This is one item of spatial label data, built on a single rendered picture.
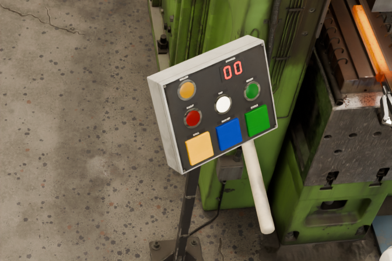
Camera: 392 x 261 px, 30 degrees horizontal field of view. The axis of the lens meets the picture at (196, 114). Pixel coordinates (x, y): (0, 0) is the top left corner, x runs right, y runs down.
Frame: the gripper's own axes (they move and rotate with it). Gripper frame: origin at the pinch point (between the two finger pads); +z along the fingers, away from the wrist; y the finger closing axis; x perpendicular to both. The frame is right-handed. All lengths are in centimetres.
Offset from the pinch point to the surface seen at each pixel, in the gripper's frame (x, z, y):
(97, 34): -103, 123, -82
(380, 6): 28.7, 5.8, -10.2
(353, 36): -1.7, 22.6, -4.6
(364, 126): -19.0, -1.2, -2.9
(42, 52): -103, 112, -109
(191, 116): 10, -15, -65
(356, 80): -2.8, 5.2, -8.5
